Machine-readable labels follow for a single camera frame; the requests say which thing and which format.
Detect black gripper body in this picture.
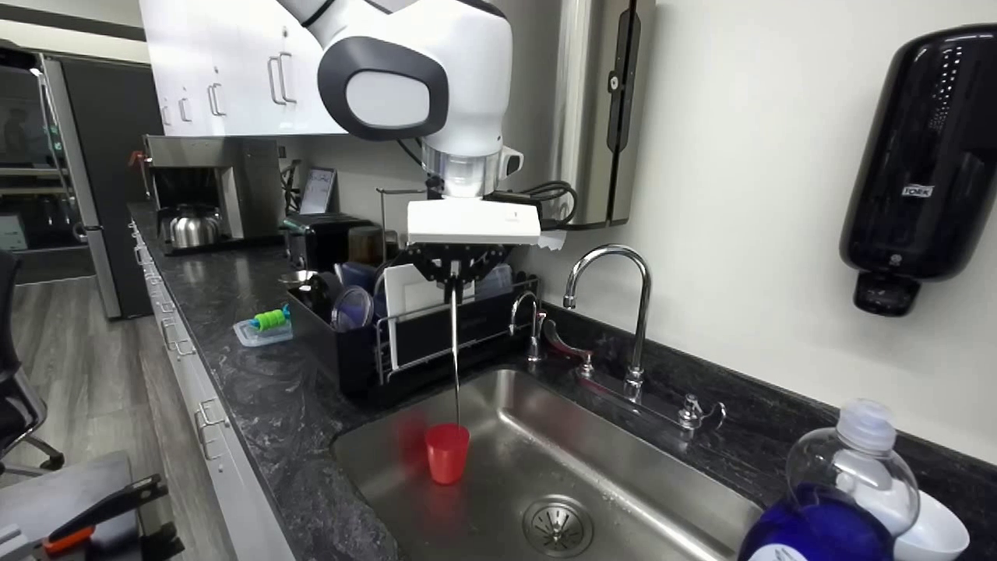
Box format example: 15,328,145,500
413,242,510,263

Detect silver butter knife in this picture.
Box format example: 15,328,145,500
444,278,464,403

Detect chrome tap lever handle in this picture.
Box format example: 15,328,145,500
675,390,729,436

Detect stainless steel sink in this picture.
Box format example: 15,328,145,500
329,366,765,561

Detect blue bowl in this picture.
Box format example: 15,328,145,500
334,260,382,300

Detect small chrome faucet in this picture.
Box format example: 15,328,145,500
503,289,554,367

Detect clear glass lid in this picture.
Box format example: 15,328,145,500
327,282,378,335

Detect black dish rack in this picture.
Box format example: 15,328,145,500
285,260,540,412

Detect green sponge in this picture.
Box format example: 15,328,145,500
229,302,297,350

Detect red plastic cup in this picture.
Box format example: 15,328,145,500
419,421,472,490

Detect steel paper towel dispenser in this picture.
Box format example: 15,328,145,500
487,0,657,232

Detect chrome gooseneck faucet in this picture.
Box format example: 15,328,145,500
559,242,654,409

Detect steel coffee carafe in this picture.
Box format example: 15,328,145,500
158,200,228,257

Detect steel coffee machine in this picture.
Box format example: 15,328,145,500
140,134,285,257

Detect white upper cabinet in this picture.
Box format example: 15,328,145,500
137,0,356,141

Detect white lower cabinets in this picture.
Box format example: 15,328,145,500
126,223,300,561

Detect dark tall cabinet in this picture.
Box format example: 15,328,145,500
39,56,164,323

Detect blue dish soap bottle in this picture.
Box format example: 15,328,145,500
735,399,924,561

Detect black office chair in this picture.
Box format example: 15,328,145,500
0,248,67,478

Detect flat equipment platform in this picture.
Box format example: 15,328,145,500
0,455,188,561

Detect white cup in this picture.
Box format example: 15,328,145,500
835,471,974,561

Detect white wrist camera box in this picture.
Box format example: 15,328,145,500
402,197,545,252

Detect small picture frame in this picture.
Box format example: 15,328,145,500
292,161,340,223

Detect silver drawer handle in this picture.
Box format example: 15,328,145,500
152,309,198,367
190,399,234,478

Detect orange handled black tool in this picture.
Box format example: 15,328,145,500
38,474,171,558

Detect black wall soap dispenser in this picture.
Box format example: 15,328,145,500
837,22,997,318

